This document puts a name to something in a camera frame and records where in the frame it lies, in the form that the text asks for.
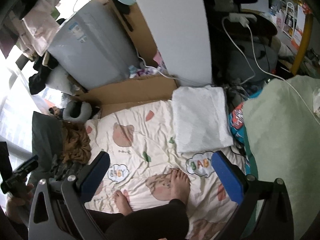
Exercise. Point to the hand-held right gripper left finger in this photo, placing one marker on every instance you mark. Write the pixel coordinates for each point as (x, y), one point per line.
(96, 177)

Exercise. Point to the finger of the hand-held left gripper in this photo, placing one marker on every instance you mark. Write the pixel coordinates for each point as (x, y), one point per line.
(28, 164)

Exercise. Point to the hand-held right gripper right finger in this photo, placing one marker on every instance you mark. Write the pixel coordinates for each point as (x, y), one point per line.
(228, 177)

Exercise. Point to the light grey sweatshirt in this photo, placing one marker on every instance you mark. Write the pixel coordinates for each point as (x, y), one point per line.
(200, 120)

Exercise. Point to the hanging pale pink clothes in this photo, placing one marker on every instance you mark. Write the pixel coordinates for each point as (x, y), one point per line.
(37, 27)

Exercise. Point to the person's left hand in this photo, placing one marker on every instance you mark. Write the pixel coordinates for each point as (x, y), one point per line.
(15, 202)

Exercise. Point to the dark grey pillow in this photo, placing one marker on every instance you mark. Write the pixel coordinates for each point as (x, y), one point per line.
(46, 140)

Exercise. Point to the dark camouflage garment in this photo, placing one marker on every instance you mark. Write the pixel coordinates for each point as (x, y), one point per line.
(65, 168)

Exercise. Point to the brown garment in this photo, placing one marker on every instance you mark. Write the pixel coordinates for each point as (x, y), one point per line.
(76, 142)

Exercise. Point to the teal printed blanket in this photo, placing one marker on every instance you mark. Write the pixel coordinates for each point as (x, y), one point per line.
(237, 122)

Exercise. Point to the small doll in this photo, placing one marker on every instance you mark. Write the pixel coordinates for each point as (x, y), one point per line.
(55, 111)

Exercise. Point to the light green cloth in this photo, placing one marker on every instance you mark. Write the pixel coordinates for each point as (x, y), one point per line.
(280, 142)

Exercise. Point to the clear plastic bag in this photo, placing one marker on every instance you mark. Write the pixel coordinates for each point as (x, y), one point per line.
(47, 102)

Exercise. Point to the cream bear print bed sheet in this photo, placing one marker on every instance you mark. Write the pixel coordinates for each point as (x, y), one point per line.
(150, 140)

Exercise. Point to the person's leg in black pants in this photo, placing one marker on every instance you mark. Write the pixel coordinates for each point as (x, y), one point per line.
(150, 220)

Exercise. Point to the grey neck pillow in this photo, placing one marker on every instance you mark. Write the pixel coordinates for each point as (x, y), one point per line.
(83, 110)

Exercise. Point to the black cloth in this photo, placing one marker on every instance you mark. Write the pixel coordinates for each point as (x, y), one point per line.
(38, 80)

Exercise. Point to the white pillow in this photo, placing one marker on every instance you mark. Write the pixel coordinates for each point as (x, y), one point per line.
(58, 78)

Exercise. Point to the flattened cardboard sheet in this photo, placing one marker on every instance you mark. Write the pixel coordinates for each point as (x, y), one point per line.
(130, 92)

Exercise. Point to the pink refill pouch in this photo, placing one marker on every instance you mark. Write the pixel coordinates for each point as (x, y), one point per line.
(148, 71)

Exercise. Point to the tall cardboard box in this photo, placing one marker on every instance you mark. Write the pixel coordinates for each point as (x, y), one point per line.
(140, 30)

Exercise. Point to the round dark side table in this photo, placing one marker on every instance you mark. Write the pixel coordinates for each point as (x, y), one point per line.
(265, 25)

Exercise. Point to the white power strip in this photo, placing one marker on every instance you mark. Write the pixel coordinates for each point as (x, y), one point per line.
(240, 17)

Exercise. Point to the yellow metal frame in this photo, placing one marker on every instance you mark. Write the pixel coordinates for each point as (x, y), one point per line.
(303, 37)

